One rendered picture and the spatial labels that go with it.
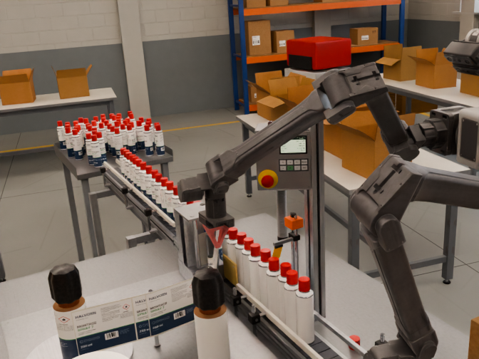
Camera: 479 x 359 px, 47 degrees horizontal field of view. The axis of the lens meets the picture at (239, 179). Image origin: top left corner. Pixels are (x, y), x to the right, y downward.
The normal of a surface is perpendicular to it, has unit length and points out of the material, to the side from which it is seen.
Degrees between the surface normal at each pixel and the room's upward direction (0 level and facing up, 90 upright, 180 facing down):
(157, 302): 90
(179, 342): 0
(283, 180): 90
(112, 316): 90
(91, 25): 90
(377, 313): 0
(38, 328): 0
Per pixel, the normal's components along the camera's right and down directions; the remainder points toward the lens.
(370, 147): -0.93, 0.18
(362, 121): 0.34, -0.11
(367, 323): -0.06, -0.94
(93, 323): 0.37, 0.28
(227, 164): -0.62, -0.21
